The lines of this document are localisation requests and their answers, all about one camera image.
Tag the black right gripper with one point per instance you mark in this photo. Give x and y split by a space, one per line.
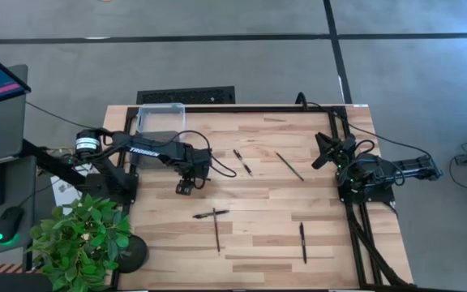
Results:
343 149

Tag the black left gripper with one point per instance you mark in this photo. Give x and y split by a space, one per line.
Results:
196 162

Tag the dark barrel black pen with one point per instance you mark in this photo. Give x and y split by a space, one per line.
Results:
207 214

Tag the green pencil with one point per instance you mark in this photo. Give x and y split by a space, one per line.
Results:
289 166

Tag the brown pencil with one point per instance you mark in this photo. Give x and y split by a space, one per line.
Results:
216 231

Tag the clear barrel black pen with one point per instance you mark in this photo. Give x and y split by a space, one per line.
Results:
242 161

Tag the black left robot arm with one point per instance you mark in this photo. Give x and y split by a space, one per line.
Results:
108 146

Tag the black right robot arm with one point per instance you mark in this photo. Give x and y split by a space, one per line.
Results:
369 174

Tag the clear plastic bin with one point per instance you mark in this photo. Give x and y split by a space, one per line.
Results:
160 117

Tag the black plant pot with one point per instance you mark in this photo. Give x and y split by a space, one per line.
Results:
136 253

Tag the black floor vent grille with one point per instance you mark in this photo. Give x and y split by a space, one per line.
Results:
185 95

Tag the slim black click pen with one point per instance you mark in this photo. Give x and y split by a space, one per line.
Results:
302 243

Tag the green leafy plant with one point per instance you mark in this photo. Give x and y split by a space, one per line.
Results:
79 243

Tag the white printed paper sheet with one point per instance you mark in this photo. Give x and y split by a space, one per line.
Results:
65 192

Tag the black diagonal strut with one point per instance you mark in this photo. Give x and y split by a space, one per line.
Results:
51 164

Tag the black computer mouse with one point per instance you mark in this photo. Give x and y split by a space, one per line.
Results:
8 223

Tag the black aluminium table frame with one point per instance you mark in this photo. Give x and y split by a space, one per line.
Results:
258 109

